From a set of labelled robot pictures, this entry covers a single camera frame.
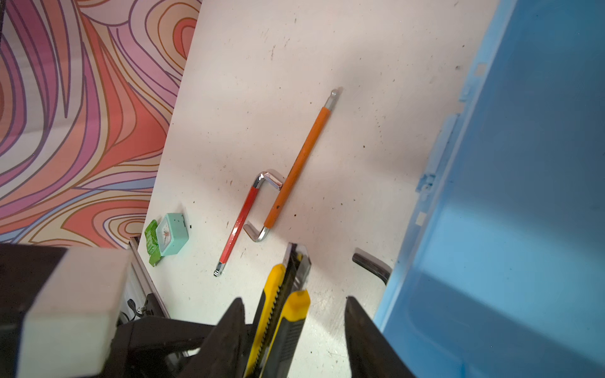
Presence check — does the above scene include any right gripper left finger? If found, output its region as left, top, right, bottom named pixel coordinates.
left=178, top=298, right=247, bottom=377

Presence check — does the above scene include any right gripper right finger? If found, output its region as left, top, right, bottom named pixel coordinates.
left=344, top=296, right=414, bottom=378

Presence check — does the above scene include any yellow black utility knife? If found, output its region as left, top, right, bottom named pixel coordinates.
left=244, top=243, right=311, bottom=377

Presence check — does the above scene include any large black hex key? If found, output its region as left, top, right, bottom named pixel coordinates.
left=351, top=250, right=392, bottom=285

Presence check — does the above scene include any blue plastic tool box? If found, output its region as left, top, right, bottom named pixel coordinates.
left=375, top=1, right=604, bottom=377

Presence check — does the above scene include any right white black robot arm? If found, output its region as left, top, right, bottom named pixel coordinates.
left=1, top=244, right=311, bottom=377

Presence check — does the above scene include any small clock card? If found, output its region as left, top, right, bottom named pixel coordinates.
left=156, top=213, right=188, bottom=257

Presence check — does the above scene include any green packet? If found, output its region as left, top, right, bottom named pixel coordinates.
left=144, top=219, right=162, bottom=267

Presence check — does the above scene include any red handled hex key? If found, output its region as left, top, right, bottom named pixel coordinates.
left=214, top=170, right=284, bottom=277

